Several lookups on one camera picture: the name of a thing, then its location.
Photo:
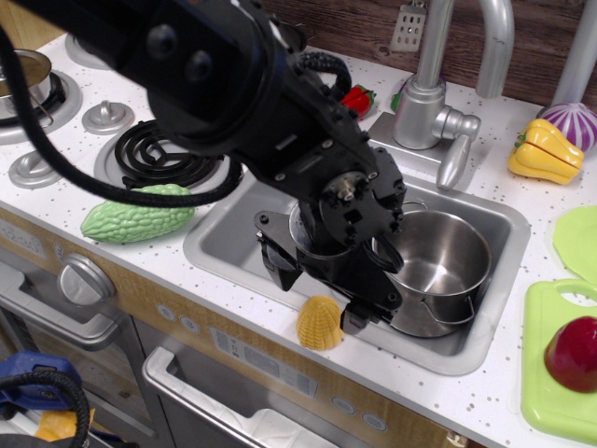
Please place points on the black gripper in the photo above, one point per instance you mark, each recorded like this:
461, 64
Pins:
345, 202

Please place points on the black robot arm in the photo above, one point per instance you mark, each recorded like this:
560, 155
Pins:
221, 80

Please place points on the yellow toy corn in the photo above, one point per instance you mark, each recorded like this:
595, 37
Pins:
318, 325

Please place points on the grey toy sink basin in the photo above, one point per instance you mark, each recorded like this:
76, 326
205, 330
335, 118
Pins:
226, 243

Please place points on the stainless steel pot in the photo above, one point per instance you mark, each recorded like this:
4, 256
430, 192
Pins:
446, 260

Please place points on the small steel pot on stove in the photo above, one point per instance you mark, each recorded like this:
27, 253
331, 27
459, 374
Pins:
44, 87

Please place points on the red toy strawberry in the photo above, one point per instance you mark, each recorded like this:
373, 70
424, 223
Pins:
359, 99

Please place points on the silver toy faucet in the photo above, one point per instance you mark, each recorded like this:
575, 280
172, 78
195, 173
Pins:
423, 125

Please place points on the green toy bitter gourd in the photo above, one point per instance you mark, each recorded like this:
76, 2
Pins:
115, 223

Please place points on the black coil stove burner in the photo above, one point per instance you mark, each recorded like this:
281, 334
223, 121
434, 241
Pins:
143, 156

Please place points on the silver oven dial knob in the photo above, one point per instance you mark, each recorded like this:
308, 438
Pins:
84, 283

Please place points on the green cutting board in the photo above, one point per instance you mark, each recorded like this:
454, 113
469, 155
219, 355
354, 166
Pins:
545, 404

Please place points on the red toy apple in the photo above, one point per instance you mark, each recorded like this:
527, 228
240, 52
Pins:
570, 356

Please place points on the light green toy plate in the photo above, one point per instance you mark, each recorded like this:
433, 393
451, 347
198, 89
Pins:
574, 239

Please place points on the yellow toy bell pepper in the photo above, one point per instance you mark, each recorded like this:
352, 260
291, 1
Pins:
541, 151

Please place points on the silver stove knob upper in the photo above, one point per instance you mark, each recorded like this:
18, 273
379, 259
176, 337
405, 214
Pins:
107, 118

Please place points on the silver stove knob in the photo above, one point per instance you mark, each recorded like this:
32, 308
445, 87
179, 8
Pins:
31, 171
107, 118

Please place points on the silver toy spatula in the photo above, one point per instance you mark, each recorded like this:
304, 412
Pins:
409, 26

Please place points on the blue clamp tool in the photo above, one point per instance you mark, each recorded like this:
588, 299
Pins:
37, 381

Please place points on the purple toy onion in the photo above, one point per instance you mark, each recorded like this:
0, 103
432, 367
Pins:
575, 121

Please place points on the silver stove knob lower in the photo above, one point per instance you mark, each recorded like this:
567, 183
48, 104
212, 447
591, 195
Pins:
31, 171

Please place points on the grey metal pole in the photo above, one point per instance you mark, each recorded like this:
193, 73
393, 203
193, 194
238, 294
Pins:
581, 60

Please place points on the silver dishwasher door handle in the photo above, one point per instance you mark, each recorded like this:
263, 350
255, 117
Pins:
266, 428

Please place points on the silver oven door handle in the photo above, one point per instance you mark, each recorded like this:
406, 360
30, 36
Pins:
91, 328

